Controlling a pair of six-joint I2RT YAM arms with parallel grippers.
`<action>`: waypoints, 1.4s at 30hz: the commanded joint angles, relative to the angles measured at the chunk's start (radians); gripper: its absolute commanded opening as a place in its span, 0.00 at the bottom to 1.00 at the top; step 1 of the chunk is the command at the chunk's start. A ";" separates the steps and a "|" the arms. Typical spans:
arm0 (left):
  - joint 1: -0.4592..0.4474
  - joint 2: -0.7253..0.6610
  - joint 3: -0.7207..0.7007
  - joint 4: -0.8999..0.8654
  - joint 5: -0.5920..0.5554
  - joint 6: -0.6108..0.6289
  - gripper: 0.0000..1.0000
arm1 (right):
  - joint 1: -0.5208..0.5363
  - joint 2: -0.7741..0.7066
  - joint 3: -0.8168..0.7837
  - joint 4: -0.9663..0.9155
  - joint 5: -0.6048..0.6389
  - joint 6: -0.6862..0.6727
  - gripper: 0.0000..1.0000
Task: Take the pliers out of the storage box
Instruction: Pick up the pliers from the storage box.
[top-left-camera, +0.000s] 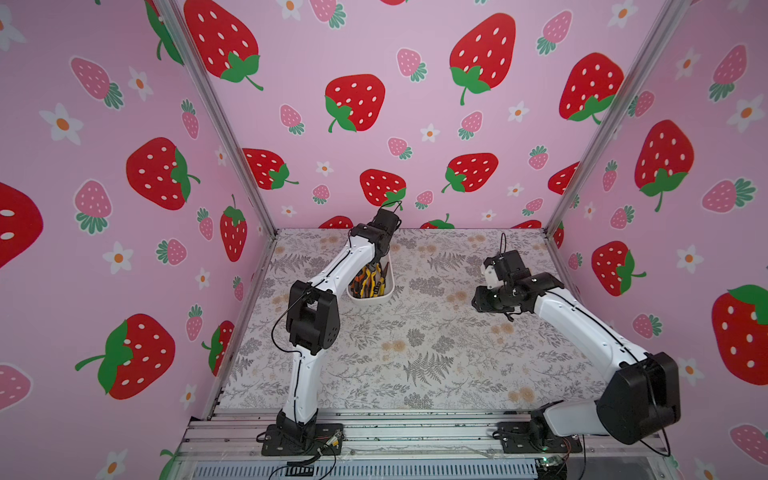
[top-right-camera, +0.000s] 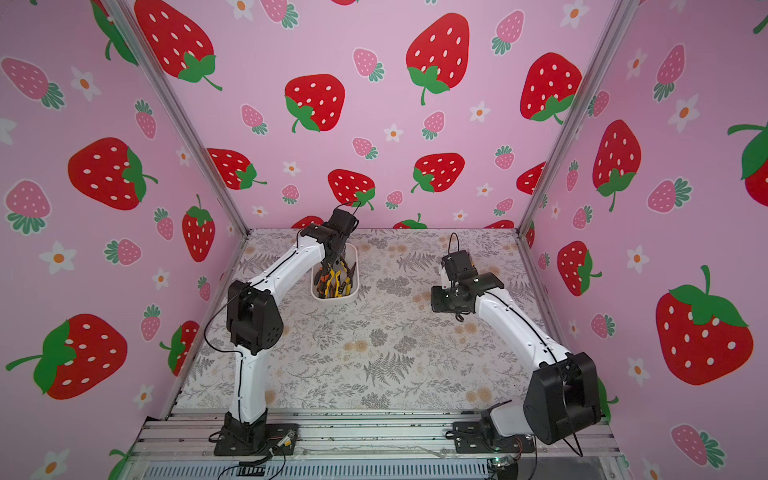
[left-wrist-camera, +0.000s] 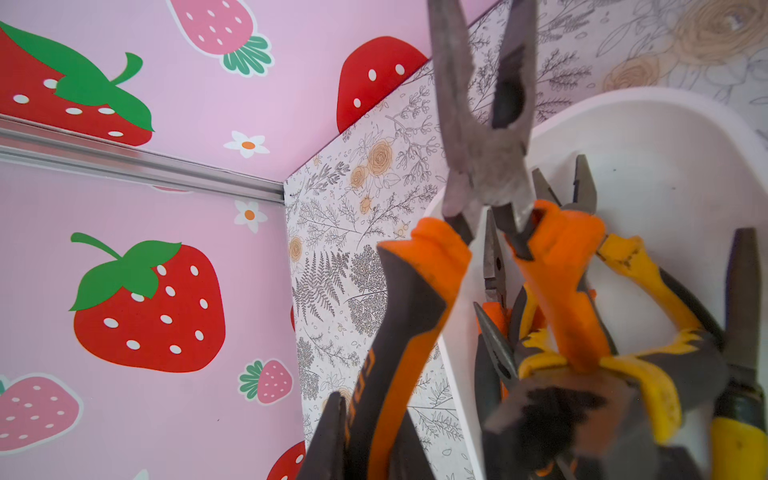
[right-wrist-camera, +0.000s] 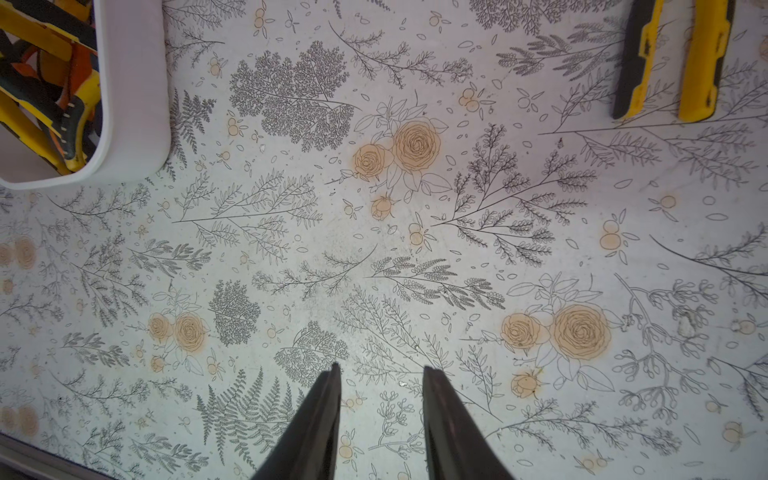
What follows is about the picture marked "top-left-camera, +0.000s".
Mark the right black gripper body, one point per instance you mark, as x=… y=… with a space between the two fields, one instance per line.
x=482 y=298

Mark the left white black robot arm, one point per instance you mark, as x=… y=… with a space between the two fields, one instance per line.
x=313 y=319

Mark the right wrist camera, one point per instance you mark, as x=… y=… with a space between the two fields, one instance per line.
x=493 y=282

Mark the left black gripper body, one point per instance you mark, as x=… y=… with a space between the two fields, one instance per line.
x=385 y=252

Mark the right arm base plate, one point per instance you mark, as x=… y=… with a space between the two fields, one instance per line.
x=534 y=437

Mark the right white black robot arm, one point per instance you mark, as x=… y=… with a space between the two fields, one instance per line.
x=642 y=393

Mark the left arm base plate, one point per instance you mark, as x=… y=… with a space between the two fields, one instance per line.
x=303 y=439

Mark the white plastic storage box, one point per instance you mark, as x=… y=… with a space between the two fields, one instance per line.
x=373 y=285

